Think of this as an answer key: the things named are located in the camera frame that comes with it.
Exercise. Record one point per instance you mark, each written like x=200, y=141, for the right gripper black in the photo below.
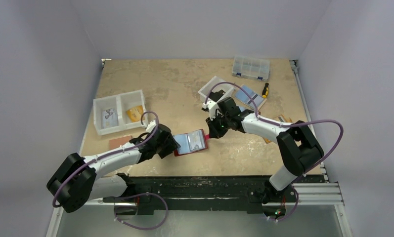
x=214, y=123

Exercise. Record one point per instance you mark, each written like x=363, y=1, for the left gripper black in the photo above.
x=173, y=144

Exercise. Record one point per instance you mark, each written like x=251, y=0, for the red card holder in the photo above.
x=191, y=142

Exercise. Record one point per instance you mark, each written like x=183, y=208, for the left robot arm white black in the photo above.
x=77, y=179

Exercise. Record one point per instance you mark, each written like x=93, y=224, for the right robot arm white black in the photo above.
x=298, y=147

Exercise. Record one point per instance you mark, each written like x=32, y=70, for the open blue card holder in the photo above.
x=249, y=97

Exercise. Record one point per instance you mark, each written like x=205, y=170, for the orange card in bin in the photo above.
x=134, y=113

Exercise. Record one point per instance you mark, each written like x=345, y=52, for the closed pink-brown card holder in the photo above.
x=117, y=142

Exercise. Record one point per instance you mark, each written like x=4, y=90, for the open tan card holder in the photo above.
x=280, y=118

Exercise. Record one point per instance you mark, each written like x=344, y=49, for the grey card in bin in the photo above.
x=109, y=118

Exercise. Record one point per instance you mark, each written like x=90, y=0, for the black item in bin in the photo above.
x=215, y=96

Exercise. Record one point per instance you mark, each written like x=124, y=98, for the small white square bin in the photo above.
x=211, y=86

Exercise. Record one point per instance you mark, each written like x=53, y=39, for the white two-compartment bin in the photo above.
x=121, y=102

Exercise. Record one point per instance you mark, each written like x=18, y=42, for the yellow black screwdriver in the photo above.
x=265, y=90

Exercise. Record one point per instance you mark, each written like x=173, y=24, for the clear plastic organizer box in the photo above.
x=251, y=68

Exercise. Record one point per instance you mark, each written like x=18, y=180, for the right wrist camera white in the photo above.
x=212, y=108

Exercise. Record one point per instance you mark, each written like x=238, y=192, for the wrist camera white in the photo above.
x=212, y=108
x=152, y=125

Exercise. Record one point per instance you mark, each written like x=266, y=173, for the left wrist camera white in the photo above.
x=152, y=125

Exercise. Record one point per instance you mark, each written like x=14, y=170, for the aluminium frame rail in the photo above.
x=318, y=190

